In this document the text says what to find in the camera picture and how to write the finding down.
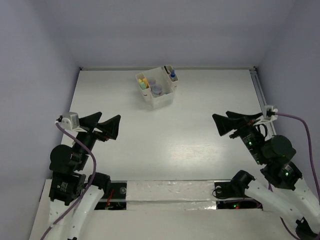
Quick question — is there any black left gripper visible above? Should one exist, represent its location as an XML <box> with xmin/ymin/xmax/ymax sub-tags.
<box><xmin>74</xmin><ymin>110</ymin><xmax>121</xmax><ymax>168</ymax></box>

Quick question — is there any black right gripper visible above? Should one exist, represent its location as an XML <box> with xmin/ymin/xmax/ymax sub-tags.
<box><xmin>210</xmin><ymin>110</ymin><xmax>266</xmax><ymax>164</ymax></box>

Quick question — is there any green highlighter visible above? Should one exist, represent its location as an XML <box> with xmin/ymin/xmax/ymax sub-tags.
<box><xmin>139</xmin><ymin>82</ymin><xmax>147</xmax><ymax>90</ymax></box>

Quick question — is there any orange highlighter cap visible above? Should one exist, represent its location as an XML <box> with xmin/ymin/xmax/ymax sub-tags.
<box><xmin>142</xmin><ymin>78</ymin><xmax>149</xmax><ymax>88</ymax></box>

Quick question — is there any clear blue spray bottle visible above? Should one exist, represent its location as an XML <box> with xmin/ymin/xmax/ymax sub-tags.
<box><xmin>169</xmin><ymin>69</ymin><xmax>176</xmax><ymax>82</ymax></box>

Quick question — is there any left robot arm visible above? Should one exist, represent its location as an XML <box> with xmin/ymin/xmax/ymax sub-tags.
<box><xmin>41</xmin><ymin>111</ymin><xmax>121</xmax><ymax>240</ymax></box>

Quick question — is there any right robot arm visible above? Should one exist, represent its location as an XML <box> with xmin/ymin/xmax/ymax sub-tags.
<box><xmin>212</xmin><ymin>108</ymin><xmax>320</xmax><ymax>240</ymax></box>

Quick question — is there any cream divided side organizer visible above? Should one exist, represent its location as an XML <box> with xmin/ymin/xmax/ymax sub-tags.
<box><xmin>135</xmin><ymin>73</ymin><xmax>151</xmax><ymax>102</ymax></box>

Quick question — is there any white perforated basket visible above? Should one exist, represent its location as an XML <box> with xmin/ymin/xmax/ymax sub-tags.
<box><xmin>135</xmin><ymin>67</ymin><xmax>175</xmax><ymax>109</ymax></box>

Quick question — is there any paperclip jar near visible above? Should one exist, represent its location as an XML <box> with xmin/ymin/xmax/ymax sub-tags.
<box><xmin>151</xmin><ymin>84</ymin><xmax>163</xmax><ymax>98</ymax></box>

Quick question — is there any paperclip jar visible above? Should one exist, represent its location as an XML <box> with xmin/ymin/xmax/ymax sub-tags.
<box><xmin>147</xmin><ymin>77</ymin><xmax>157</xmax><ymax>87</ymax></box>
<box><xmin>151</xmin><ymin>84</ymin><xmax>163</xmax><ymax>98</ymax></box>

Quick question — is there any paperclip jar far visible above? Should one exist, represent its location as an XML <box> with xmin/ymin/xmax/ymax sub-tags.
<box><xmin>147</xmin><ymin>77</ymin><xmax>157</xmax><ymax>87</ymax></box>

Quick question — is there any cream divided organizer far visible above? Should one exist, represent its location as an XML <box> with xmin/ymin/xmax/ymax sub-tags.
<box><xmin>163</xmin><ymin>65</ymin><xmax>179</xmax><ymax>92</ymax></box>

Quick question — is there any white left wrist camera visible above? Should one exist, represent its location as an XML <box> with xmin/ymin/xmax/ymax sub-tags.
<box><xmin>55</xmin><ymin>112</ymin><xmax>88</xmax><ymax>133</ymax></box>

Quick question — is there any aluminium table edge rail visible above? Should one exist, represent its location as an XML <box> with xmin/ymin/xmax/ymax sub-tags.
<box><xmin>249</xmin><ymin>69</ymin><xmax>276</xmax><ymax>139</ymax></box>

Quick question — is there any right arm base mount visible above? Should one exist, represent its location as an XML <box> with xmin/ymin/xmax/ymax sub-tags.
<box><xmin>212</xmin><ymin>181</ymin><xmax>263</xmax><ymax>210</ymax></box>

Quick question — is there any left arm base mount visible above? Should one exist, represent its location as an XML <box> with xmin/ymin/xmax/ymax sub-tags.
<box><xmin>92</xmin><ymin>172</ymin><xmax>127</xmax><ymax>211</ymax></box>

